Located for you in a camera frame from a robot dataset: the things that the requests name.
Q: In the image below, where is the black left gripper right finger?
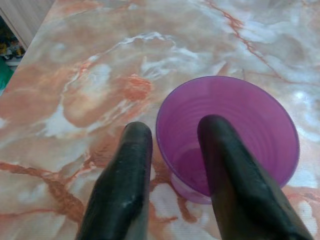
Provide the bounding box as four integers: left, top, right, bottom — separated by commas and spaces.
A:
196, 114, 315, 240

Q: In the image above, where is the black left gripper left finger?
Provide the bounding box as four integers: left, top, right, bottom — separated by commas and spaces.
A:
77, 121, 153, 240

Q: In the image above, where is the purple plastic cup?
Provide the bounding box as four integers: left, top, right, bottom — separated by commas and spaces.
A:
155, 76, 300, 205

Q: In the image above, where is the beige wooden cabinet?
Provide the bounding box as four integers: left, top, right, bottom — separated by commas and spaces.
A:
0, 0, 55, 51

